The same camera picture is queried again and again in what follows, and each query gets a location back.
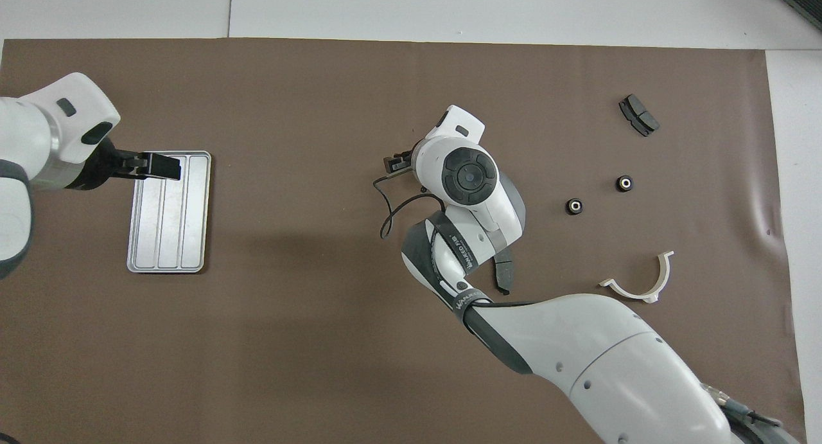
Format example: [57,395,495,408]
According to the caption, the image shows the long dark grey brake pad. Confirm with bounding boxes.
[491,248,516,296]

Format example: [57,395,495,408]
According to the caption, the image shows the brown paper table mat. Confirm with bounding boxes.
[0,38,809,444]

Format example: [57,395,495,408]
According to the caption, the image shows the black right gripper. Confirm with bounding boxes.
[383,150,419,174]

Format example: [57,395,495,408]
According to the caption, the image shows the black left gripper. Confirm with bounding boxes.
[64,141,182,191]

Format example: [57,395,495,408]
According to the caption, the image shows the silver metal tray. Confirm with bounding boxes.
[127,150,212,274]

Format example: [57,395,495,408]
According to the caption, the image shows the short dark grey brake pad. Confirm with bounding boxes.
[618,94,661,138]

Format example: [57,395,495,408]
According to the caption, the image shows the white curved plastic bracket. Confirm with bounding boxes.
[599,251,675,304]

